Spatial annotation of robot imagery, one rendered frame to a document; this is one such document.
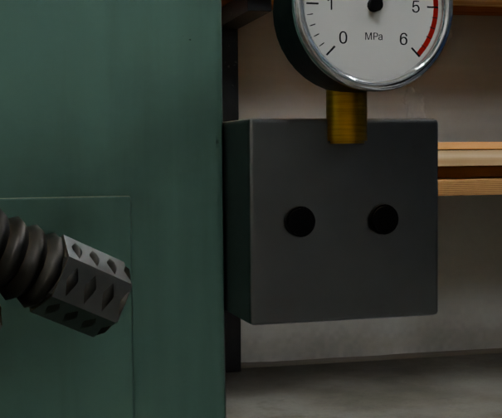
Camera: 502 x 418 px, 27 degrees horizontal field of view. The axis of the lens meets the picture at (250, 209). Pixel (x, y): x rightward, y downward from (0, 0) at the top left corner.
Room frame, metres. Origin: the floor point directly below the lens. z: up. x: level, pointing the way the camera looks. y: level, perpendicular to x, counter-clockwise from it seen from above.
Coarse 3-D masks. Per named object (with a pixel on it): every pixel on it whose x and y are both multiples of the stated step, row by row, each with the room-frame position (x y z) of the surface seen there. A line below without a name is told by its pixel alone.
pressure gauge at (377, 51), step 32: (288, 0) 0.38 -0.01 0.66; (320, 0) 0.38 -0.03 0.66; (352, 0) 0.38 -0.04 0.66; (384, 0) 0.38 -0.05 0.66; (416, 0) 0.39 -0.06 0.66; (448, 0) 0.39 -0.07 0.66; (288, 32) 0.39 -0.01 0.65; (320, 32) 0.38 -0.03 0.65; (352, 32) 0.38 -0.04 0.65; (384, 32) 0.38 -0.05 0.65; (416, 32) 0.39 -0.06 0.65; (448, 32) 0.39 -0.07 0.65; (320, 64) 0.37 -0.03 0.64; (352, 64) 0.38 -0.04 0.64; (384, 64) 0.38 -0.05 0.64; (416, 64) 0.39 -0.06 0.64; (352, 96) 0.40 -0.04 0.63; (352, 128) 0.40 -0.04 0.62
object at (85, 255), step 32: (0, 224) 0.30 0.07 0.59; (0, 256) 0.30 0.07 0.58; (32, 256) 0.31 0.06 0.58; (64, 256) 0.31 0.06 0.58; (96, 256) 0.32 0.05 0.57; (0, 288) 0.31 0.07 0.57; (32, 288) 0.31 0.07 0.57; (64, 288) 0.31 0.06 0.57; (96, 288) 0.32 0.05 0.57; (128, 288) 0.32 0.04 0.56; (0, 320) 0.31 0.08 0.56; (64, 320) 0.32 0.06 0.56; (96, 320) 0.32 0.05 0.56
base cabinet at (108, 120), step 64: (0, 0) 0.41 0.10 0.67; (64, 0) 0.41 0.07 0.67; (128, 0) 0.42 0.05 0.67; (192, 0) 0.43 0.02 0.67; (0, 64) 0.41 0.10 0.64; (64, 64) 0.41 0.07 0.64; (128, 64) 0.42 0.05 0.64; (192, 64) 0.43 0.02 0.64; (0, 128) 0.41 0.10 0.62; (64, 128) 0.41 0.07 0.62; (128, 128) 0.42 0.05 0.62; (192, 128) 0.43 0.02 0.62; (0, 192) 0.41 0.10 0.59; (64, 192) 0.41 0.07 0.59; (128, 192) 0.42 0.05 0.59; (192, 192) 0.43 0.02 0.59; (128, 256) 0.42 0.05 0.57; (192, 256) 0.43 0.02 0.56; (128, 320) 0.42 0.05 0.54; (192, 320) 0.43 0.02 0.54; (0, 384) 0.40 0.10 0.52; (64, 384) 0.41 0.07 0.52; (128, 384) 0.42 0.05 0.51; (192, 384) 0.43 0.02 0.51
